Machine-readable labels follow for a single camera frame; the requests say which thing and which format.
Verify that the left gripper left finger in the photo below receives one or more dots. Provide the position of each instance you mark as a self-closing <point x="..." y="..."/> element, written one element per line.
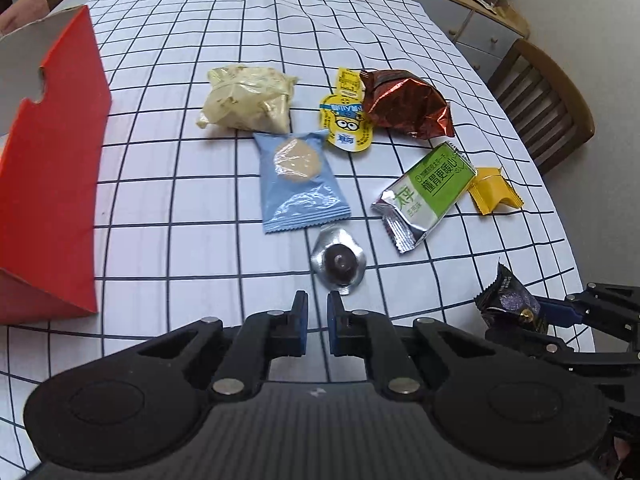
<point x="248" y="350"/>

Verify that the light blue cookie packet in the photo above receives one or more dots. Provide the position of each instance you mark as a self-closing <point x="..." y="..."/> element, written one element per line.
<point x="298" y="188"/>

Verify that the black purple snack packet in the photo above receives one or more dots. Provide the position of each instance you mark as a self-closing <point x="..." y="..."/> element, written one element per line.
<point x="506" y="302"/>

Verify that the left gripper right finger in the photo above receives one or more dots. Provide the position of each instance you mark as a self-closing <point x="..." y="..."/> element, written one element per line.
<point x="372" y="337"/>

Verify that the pink towel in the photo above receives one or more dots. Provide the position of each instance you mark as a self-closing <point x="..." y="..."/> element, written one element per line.
<point x="22" y="13"/>

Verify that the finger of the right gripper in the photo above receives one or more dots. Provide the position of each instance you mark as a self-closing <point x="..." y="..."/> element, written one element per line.
<point x="559" y="312"/>

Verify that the cream pastry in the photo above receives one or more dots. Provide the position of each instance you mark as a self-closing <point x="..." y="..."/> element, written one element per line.
<point x="249" y="98"/>

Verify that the grey drawer cabinet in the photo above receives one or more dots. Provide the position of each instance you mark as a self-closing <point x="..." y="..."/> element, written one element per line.
<point x="483" y="36"/>

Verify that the green silver snack bar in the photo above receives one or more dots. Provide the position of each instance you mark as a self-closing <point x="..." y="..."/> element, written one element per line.
<point x="414" y="204"/>

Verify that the copper foil snack bag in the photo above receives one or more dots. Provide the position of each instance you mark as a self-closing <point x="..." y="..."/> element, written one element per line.
<point x="401" y="101"/>

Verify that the red cardboard box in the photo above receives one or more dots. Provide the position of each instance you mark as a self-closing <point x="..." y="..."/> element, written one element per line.
<point x="54" y="106"/>

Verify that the yellow square snack packet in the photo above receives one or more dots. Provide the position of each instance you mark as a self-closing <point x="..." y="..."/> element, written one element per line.
<point x="489" y="189"/>

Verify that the silver foil chocolate candy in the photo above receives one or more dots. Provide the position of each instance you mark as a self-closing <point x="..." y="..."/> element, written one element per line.
<point x="338" y="260"/>

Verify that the wooden chair with slats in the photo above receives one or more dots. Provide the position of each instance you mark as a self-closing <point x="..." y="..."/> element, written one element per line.
<point x="546" y="109"/>

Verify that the yellow minion snack packet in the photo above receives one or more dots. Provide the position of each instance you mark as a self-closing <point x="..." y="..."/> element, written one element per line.
<point x="342" y="114"/>

